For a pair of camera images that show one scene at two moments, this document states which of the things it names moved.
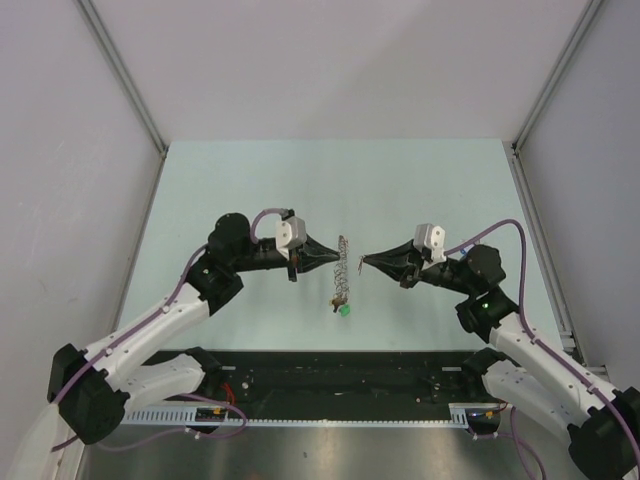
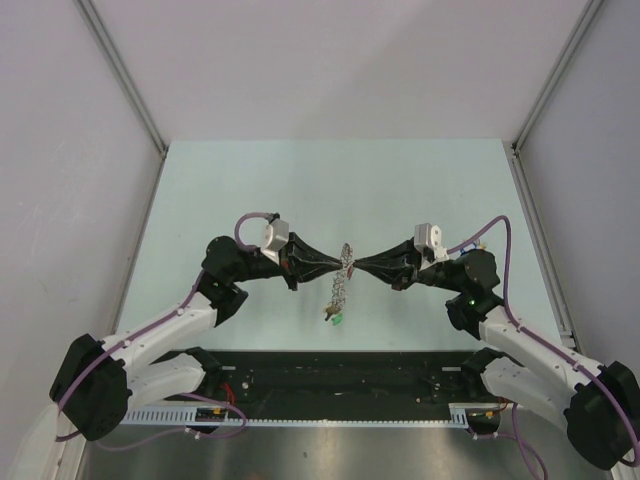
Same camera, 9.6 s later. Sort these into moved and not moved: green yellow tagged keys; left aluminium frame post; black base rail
Moved: green yellow tagged keys
Not moved: black base rail; left aluminium frame post
